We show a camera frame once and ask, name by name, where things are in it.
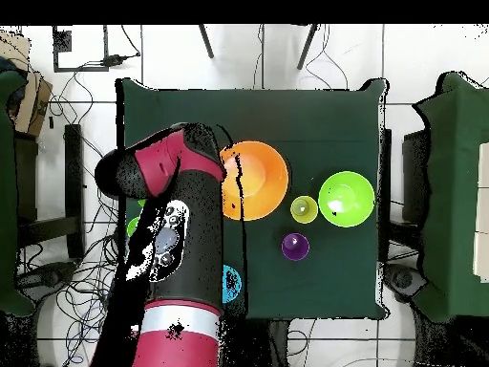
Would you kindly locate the large orange plastic bowl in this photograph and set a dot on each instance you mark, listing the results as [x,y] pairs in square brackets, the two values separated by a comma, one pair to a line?
[263,179]

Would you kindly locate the yellow plastic cup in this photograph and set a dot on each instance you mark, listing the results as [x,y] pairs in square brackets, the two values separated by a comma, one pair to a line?
[304,210]

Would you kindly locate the green plastic bowl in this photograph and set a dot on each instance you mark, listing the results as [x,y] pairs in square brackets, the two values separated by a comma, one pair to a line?
[346,198]

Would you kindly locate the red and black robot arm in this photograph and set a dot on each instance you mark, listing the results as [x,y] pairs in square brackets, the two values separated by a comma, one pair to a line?
[198,229]

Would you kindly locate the purple plastic cup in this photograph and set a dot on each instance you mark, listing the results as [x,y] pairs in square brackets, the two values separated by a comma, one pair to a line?
[295,247]

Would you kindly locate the ribbed cyan plastic bowl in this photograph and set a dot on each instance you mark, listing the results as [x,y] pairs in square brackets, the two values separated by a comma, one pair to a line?
[231,284]

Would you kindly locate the dark green table cloth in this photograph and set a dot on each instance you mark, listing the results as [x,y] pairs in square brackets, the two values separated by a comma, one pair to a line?
[324,114]

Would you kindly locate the black tripod leg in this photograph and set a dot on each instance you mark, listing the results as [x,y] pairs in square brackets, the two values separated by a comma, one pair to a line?
[307,46]
[206,41]

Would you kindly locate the black power adapter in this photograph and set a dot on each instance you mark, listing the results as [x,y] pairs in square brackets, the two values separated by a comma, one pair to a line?
[114,59]

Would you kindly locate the green-clothed side table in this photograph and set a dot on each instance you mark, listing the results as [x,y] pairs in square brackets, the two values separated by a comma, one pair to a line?
[7,191]
[450,191]

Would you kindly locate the black stand base with knob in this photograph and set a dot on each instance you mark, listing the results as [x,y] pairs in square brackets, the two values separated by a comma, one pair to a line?
[46,277]

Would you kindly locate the brown cardboard box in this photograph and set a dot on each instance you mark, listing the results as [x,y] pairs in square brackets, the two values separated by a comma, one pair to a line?
[30,103]

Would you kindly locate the white boxes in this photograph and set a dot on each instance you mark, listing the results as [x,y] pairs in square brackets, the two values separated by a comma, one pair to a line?
[483,210]

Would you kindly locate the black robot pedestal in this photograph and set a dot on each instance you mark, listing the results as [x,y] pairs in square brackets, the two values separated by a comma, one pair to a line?
[252,344]

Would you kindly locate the black bench frame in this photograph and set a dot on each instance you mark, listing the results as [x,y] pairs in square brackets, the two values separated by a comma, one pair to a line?
[72,153]

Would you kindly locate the black square floor frame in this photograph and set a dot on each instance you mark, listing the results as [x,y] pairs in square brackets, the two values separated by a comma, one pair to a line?
[62,42]

